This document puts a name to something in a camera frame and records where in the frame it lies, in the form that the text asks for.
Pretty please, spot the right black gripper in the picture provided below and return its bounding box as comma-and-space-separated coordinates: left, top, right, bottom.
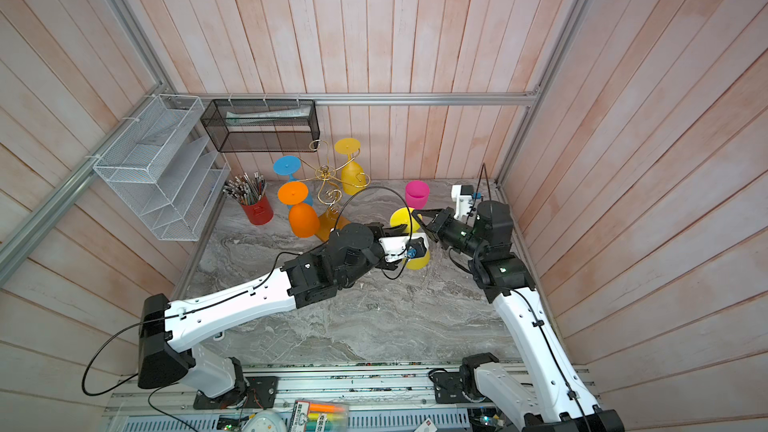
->
413, 209, 485, 263

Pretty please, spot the light yellow wine glass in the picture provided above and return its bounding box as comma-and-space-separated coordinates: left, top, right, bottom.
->
390, 207, 431, 270

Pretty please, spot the pink wine glass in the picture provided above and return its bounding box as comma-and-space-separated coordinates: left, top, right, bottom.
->
405, 180, 431, 209

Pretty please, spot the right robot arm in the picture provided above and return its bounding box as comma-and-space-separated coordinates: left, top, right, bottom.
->
412, 200, 624, 431

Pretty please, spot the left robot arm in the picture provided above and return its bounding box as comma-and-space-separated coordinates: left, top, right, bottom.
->
138, 223, 428, 408

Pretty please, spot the dark yellow wine glass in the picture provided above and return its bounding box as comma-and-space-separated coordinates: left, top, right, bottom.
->
334, 137, 369, 196

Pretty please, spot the gold wine glass rack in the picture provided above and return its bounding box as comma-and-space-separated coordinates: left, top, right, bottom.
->
302, 155, 350, 241

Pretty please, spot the orange wine glass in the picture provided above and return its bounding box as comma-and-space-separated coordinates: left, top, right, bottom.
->
278, 181, 320, 238

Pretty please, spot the blue wine glass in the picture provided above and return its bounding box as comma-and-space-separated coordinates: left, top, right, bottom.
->
273, 155, 313, 207

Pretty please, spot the pens bundle in cup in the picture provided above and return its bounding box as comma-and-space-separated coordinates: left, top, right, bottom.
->
223, 172, 266, 206

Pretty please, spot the highlighter marker box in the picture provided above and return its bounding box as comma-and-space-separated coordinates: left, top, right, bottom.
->
288, 400, 348, 432

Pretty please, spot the white round device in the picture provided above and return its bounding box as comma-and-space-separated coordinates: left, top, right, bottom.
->
240, 410, 288, 432

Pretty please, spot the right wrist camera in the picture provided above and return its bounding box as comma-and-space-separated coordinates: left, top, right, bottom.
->
451, 184, 483, 220

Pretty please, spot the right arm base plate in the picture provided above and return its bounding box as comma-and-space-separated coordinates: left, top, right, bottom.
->
427, 365, 521, 404

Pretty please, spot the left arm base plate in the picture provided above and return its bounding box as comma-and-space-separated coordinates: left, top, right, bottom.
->
193, 376, 279, 410

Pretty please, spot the black mesh wall basket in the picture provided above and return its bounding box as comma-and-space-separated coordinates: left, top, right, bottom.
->
201, 98, 321, 153

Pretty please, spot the white mesh wall organizer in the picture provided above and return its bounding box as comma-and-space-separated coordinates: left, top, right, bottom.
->
94, 95, 230, 242

